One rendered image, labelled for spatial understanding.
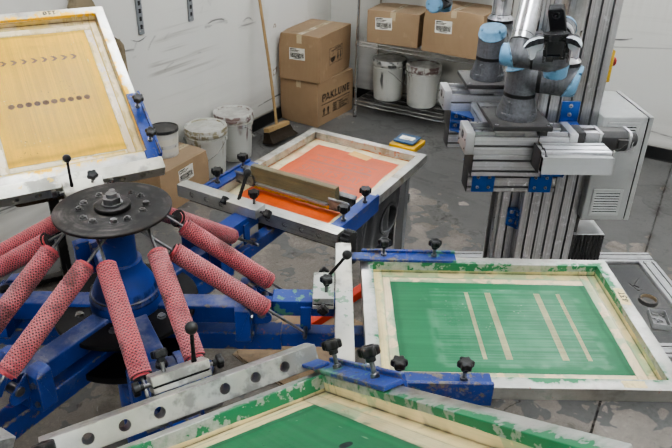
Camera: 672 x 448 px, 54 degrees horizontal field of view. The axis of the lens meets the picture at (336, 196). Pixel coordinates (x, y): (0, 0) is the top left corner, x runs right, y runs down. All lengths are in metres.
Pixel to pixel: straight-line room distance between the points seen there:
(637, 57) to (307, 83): 2.65
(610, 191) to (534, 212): 0.32
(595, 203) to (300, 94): 3.41
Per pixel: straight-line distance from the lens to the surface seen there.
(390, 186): 2.56
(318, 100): 5.74
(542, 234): 3.05
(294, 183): 2.46
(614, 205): 3.03
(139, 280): 1.85
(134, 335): 1.58
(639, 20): 5.66
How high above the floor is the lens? 2.13
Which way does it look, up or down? 27 degrees down
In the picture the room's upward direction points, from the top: 1 degrees clockwise
